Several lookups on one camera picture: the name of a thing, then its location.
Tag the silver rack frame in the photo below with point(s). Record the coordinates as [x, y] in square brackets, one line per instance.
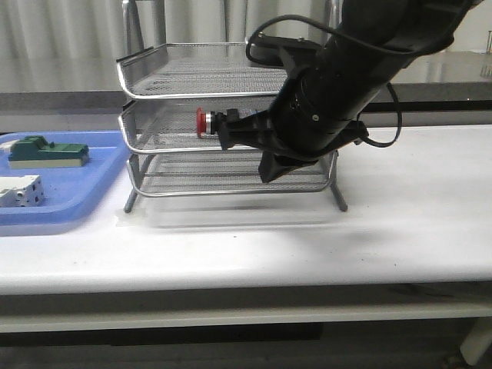
[134, 44]

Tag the red emergency push button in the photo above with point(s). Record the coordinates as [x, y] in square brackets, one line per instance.
[209, 122]

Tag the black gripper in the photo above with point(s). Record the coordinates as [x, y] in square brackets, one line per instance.
[313, 114]

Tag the grey stone counter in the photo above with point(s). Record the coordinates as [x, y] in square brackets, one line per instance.
[462, 78]

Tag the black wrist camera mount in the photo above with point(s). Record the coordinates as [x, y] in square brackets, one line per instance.
[291, 54]

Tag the mesh tray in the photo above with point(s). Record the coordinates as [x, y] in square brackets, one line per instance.
[196, 70]
[222, 172]
[164, 126]

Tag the blue plastic tray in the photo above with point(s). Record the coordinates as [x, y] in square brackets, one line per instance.
[72, 193]

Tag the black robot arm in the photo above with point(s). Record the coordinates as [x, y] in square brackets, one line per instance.
[382, 37]

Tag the green terminal block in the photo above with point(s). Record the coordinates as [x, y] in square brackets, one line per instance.
[34, 151]

